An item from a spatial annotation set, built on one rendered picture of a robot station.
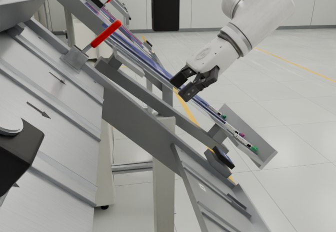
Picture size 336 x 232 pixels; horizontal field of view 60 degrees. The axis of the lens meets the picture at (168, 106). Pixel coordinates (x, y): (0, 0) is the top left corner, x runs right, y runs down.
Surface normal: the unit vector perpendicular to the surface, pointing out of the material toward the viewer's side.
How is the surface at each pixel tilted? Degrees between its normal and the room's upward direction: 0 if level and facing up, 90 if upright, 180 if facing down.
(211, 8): 90
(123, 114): 90
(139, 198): 0
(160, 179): 90
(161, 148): 90
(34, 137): 45
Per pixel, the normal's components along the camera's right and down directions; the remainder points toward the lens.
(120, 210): 0.00, -0.92
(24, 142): 0.69, -0.70
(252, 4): -0.50, -0.50
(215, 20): 0.18, 0.37
